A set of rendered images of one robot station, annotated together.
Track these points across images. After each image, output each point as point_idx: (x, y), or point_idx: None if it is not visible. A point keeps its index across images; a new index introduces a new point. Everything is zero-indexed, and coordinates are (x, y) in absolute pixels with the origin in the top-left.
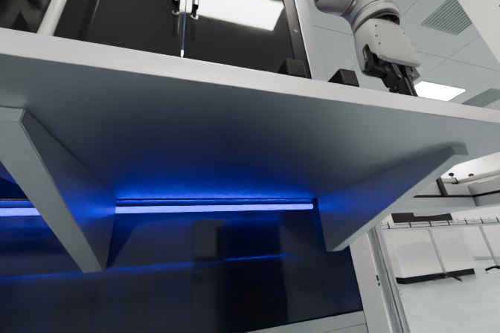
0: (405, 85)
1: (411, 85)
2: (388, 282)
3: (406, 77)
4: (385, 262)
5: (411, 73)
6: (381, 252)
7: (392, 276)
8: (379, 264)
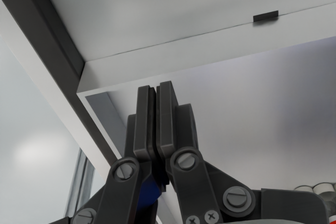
0: (173, 121)
1: (147, 121)
2: (88, 162)
3: (141, 171)
4: (81, 181)
5: (102, 195)
6: (80, 194)
7: (80, 166)
8: (88, 182)
